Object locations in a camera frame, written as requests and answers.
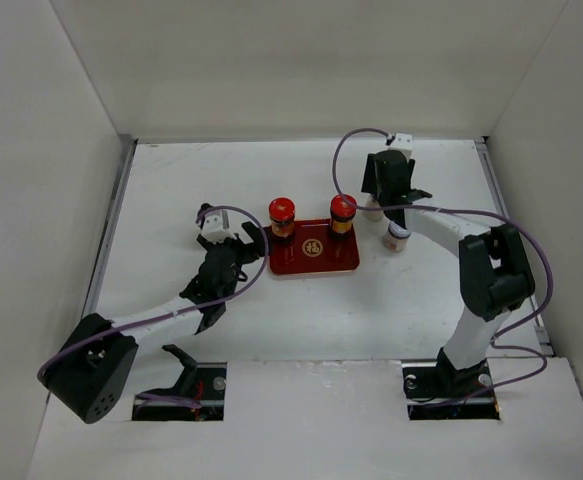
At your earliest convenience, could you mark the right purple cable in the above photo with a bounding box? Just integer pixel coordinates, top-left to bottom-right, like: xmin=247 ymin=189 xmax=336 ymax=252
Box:
xmin=331 ymin=127 xmax=555 ymax=409

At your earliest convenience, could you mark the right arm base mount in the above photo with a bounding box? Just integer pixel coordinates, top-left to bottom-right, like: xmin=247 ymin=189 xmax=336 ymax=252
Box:
xmin=402 ymin=350 xmax=500 ymax=421

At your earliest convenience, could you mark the short red-lid sauce jar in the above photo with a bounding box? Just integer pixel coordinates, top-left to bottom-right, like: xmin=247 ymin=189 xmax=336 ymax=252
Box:
xmin=268 ymin=197 xmax=295 ymax=240

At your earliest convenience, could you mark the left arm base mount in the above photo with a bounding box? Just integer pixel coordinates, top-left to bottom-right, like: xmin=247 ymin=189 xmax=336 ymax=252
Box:
xmin=131 ymin=344 xmax=228 ymax=422

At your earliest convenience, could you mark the red rectangular tray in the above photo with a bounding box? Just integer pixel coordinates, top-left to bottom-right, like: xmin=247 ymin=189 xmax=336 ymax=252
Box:
xmin=269 ymin=218 xmax=360 ymax=276

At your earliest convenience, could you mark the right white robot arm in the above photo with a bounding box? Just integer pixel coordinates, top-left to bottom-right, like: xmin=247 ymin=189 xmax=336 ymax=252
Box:
xmin=361 ymin=149 xmax=535 ymax=402

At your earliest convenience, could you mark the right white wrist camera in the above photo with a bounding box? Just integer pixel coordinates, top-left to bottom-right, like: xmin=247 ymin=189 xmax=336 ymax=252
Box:
xmin=386 ymin=133 xmax=414 ymax=159

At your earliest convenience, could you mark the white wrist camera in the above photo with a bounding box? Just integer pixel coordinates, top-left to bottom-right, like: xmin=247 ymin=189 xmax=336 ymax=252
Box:
xmin=386 ymin=133 xmax=414 ymax=159
xmin=213 ymin=209 xmax=234 ymax=244

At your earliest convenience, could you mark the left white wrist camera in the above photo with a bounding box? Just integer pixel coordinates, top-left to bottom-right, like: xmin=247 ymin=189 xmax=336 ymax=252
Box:
xmin=213 ymin=209 xmax=234 ymax=244

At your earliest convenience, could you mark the tall red-cap sauce bottle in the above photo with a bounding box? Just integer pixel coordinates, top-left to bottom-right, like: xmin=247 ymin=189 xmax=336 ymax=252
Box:
xmin=328 ymin=194 xmax=357 ymax=242

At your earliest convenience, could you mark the grey-cap white salt shaker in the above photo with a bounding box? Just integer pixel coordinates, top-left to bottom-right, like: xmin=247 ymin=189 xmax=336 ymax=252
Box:
xmin=363 ymin=195 xmax=384 ymax=222

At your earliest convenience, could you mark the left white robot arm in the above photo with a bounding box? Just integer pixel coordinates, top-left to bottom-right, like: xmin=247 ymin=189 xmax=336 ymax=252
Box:
xmin=37 ymin=204 xmax=270 ymax=424

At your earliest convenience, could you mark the silver-lid spice jar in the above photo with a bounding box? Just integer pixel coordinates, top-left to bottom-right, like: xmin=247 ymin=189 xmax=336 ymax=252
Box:
xmin=382 ymin=222 xmax=411 ymax=253

